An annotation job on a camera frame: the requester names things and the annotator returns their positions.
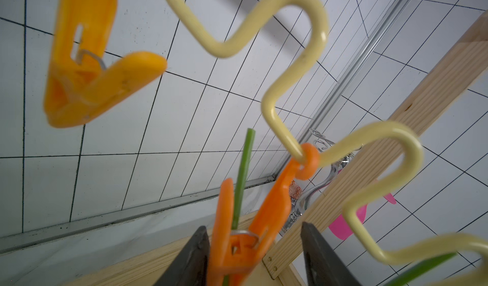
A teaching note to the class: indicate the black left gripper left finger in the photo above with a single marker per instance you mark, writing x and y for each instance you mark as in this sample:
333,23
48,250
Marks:
190,265

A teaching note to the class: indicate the red patterned wine glass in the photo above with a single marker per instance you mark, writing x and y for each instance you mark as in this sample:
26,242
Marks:
295,192

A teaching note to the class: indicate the light orange clothespin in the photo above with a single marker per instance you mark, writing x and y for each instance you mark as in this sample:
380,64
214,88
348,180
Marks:
80,87

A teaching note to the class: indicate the white tulip flower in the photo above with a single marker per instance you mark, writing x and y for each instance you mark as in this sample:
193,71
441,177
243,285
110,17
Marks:
420,269

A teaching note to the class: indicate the chrome glass holder stand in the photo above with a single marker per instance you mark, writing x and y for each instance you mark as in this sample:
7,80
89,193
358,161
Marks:
312,188

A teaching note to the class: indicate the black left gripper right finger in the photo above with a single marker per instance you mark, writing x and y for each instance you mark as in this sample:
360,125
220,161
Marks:
323,266

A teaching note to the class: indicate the magenta plastic wine glass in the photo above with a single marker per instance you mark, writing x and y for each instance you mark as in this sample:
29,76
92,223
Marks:
353,216

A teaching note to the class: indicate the wooden hanging rack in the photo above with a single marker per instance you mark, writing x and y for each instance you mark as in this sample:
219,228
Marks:
391,155

